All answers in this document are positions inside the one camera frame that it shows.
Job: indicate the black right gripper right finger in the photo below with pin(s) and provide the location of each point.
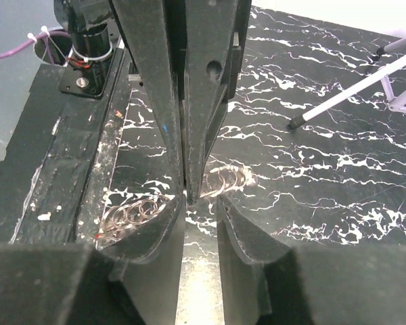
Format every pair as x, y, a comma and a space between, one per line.
260, 276

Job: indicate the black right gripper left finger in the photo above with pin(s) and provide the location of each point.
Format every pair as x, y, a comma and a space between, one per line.
140, 274

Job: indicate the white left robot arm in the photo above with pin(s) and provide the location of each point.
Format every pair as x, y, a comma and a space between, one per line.
87, 24

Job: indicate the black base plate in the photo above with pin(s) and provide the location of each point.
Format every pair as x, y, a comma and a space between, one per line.
50, 156

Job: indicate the white perforated music stand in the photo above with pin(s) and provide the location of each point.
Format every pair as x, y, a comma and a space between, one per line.
396, 103

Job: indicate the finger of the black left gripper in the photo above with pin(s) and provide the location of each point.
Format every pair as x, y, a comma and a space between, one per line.
216, 36
143, 27

